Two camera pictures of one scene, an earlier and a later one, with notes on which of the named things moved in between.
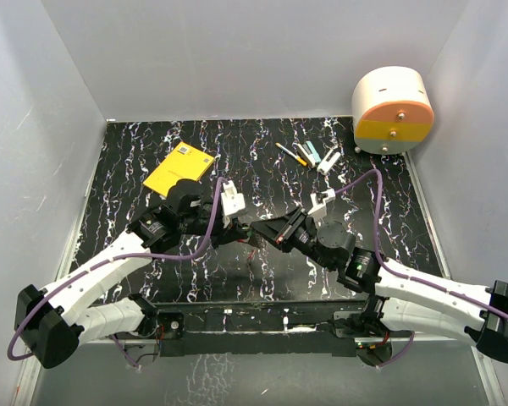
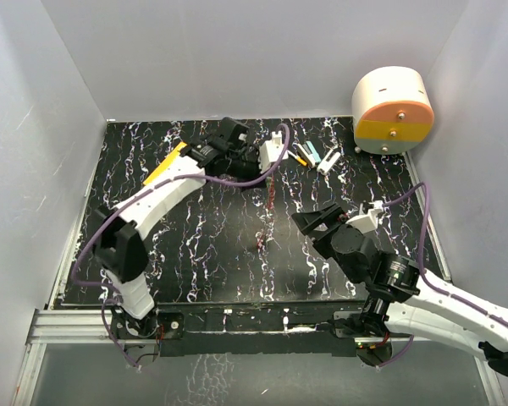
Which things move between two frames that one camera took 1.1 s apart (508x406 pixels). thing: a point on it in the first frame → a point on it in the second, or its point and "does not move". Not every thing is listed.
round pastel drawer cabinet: x=392 y=111 does not move
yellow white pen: x=299 y=159 does not move
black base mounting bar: x=254 y=328 does not move
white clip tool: x=330 y=158 does not move
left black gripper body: x=197 y=224 → x=242 y=167
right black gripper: x=281 y=229 → x=308 y=222
